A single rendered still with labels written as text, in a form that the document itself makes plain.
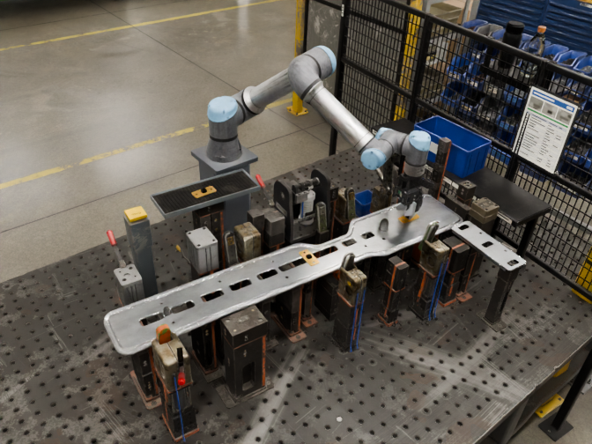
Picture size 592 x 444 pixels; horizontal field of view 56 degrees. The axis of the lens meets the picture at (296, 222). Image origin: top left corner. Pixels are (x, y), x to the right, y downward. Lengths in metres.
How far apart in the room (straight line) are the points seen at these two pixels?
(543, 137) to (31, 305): 2.09
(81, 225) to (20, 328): 1.72
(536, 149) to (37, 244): 2.92
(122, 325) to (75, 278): 0.70
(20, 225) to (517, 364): 3.13
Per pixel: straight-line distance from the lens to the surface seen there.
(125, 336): 1.76
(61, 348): 2.20
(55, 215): 4.10
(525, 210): 2.40
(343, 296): 1.95
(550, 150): 2.41
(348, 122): 1.94
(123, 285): 1.84
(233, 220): 2.46
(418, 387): 2.04
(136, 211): 1.96
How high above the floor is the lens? 2.28
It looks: 37 degrees down
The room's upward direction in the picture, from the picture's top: 3 degrees clockwise
